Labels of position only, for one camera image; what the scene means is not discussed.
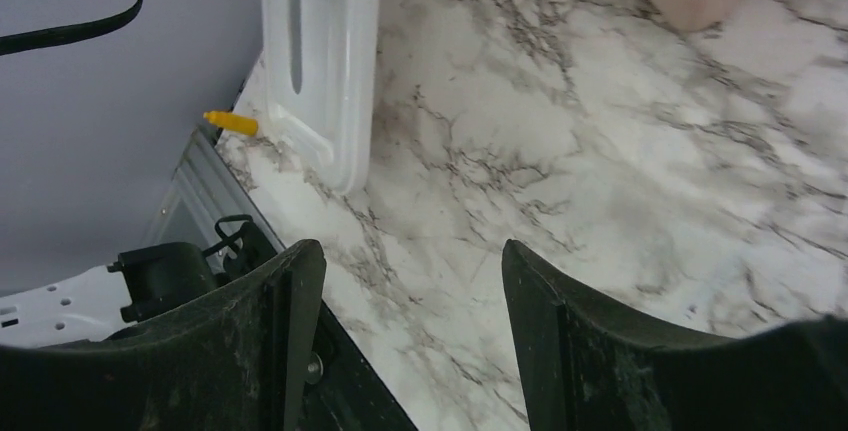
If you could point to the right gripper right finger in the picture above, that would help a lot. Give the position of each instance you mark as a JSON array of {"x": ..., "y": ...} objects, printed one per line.
[{"x": 589, "y": 362}]

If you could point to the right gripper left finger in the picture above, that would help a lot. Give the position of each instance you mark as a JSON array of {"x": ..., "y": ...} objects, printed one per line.
[{"x": 233, "y": 359}]

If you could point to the white plastic lid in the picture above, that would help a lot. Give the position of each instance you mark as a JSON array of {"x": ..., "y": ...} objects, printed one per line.
[{"x": 319, "y": 61}]

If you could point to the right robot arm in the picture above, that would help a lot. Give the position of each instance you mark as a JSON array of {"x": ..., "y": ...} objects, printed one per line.
[{"x": 342, "y": 391}]

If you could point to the small yellow object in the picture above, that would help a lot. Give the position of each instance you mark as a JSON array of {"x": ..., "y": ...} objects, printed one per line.
[{"x": 232, "y": 122}]

